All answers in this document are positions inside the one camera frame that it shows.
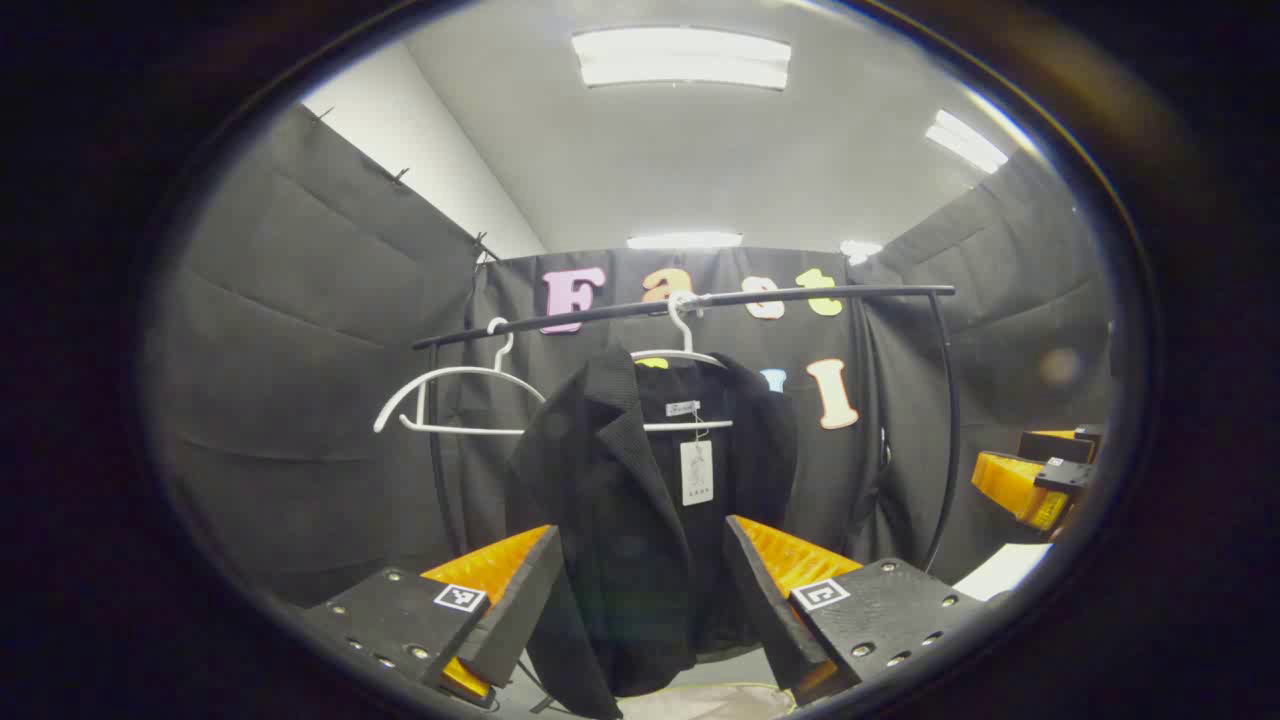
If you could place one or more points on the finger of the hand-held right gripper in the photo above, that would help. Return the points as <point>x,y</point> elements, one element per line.
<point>1050,445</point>
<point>1010,485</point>

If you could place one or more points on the empty white hanger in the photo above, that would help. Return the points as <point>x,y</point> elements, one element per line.
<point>450,371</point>

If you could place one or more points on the black metal clothes rack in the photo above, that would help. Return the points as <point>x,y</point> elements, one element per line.
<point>850,292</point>

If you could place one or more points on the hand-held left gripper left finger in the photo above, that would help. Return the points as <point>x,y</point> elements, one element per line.
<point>520,610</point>

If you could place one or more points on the white hanger holding jacket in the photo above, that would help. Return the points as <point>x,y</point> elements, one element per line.
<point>683,335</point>

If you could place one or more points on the black backdrop cloth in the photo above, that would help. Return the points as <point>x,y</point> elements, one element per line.
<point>300,350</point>

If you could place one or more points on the large rectangular ceiling light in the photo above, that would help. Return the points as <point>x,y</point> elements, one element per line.
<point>680,58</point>

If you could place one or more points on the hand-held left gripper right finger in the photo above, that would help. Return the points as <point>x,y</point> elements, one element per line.
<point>770,610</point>

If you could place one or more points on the small ceiling light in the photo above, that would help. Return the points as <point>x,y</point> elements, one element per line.
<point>860,249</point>

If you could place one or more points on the black ribbed jacket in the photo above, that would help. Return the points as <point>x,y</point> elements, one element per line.
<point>620,520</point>

